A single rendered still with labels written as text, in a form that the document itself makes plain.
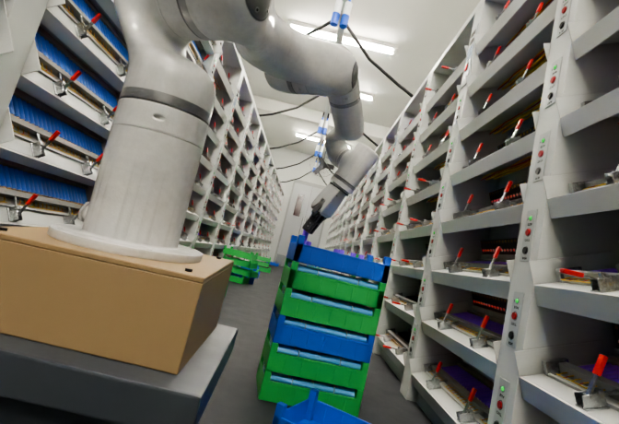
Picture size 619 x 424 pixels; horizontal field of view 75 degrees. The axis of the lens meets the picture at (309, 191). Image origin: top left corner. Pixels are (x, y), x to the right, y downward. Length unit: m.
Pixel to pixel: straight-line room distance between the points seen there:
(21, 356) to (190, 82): 0.34
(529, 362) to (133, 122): 0.88
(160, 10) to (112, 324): 0.40
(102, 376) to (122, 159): 0.24
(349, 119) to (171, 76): 0.69
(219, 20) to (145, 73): 0.12
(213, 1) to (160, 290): 0.35
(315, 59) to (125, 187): 0.48
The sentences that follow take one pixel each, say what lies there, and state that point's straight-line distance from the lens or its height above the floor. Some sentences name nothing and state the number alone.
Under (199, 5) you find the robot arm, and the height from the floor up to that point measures 0.70.
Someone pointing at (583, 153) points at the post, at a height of 0.80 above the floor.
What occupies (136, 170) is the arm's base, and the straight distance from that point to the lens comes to 0.53.
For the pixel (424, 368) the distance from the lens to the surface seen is 1.70.
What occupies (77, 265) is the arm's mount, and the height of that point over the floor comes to 0.36.
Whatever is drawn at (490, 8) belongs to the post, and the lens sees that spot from 2.06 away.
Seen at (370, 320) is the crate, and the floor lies 0.28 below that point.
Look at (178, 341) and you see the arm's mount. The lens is 0.46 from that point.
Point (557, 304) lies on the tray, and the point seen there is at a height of 0.45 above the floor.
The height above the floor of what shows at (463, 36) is 1.67.
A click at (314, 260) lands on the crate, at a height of 0.42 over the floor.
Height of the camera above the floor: 0.43
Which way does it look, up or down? 9 degrees up
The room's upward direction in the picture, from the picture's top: 14 degrees clockwise
